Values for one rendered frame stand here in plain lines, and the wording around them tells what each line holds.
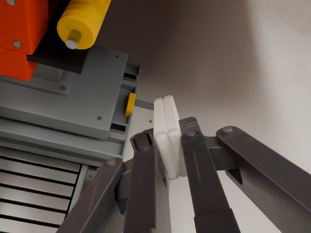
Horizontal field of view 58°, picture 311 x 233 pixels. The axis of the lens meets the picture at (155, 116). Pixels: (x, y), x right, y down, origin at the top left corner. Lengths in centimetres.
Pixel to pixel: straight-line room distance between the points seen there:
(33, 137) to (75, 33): 36
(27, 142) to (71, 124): 13
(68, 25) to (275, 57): 135
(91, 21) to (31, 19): 8
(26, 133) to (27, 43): 35
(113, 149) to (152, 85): 46
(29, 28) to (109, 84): 37
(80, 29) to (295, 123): 109
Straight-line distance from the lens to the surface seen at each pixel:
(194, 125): 17
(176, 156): 16
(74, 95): 74
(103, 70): 81
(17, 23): 45
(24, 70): 51
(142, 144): 15
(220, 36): 157
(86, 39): 45
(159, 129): 16
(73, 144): 75
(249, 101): 129
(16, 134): 75
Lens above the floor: 79
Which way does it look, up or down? 50 degrees down
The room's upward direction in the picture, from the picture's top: 24 degrees clockwise
